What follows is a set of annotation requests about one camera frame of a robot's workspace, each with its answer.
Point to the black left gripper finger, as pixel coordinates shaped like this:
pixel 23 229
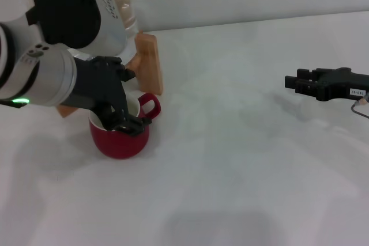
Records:
pixel 135 126
pixel 127 73

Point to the clear glass water dispenser jar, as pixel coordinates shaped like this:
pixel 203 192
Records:
pixel 127 7

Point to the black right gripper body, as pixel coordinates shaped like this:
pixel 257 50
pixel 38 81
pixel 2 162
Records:
pixel 343 84

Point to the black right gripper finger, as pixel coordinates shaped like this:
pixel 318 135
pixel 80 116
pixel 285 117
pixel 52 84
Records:
pixel 305 73
pixel 301 86

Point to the red ceramic cup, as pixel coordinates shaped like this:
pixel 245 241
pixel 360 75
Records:
pixel 121 148

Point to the light wooden dispenser stand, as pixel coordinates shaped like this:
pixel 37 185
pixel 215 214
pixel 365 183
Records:
pixel 150 64

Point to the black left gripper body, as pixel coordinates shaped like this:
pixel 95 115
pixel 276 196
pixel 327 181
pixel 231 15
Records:
pixel 98 90

